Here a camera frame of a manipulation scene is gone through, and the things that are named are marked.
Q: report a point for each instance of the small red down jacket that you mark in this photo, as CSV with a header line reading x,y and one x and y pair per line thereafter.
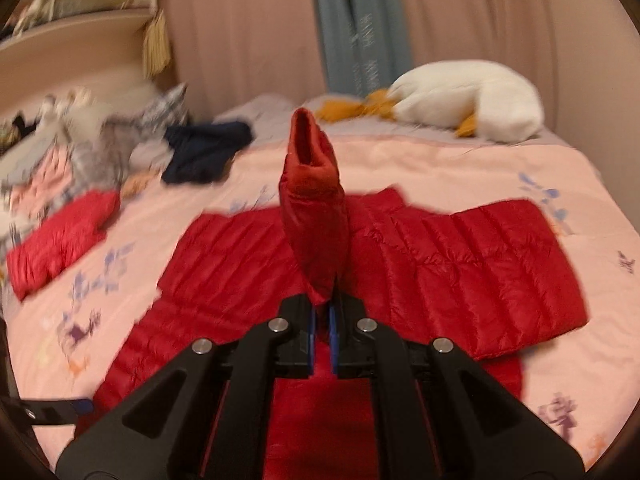
x,y
55,245

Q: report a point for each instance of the beige headboard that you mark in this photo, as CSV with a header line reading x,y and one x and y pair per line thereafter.
x,y
75,65

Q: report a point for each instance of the plaid pillow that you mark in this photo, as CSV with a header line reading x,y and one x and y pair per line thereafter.
x,y
167,105

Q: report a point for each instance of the white goose plush toy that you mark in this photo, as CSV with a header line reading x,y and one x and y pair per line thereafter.
x,y
450,95

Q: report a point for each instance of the yellow tassel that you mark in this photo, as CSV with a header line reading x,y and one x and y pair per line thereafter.
x,y
156,45

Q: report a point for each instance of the peach cloth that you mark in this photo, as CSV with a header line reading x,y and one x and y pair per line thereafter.
x,y
136,184

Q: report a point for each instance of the large red down jacket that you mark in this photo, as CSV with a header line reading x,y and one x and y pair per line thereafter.
x,y
450,270

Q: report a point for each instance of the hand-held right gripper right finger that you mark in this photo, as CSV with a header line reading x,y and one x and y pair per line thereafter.
x,y
334,340

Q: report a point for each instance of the grey cloth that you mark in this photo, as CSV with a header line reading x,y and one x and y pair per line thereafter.
x,y
105,155

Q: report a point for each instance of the pink striped cloth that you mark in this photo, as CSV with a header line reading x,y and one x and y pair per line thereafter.
x,y
42,180

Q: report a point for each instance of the navy garment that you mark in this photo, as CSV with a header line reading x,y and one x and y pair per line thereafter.
x,y
205,152

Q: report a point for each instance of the beige curtain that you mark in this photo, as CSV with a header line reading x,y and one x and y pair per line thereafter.
x,y
525,15
240,30

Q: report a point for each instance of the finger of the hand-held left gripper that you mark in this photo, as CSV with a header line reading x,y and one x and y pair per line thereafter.
x,y
50,412

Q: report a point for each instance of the deer print quilt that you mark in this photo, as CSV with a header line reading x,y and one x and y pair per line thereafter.
x,y
500,175

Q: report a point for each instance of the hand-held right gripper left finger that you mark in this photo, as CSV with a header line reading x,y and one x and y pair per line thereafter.
x,y
311,340

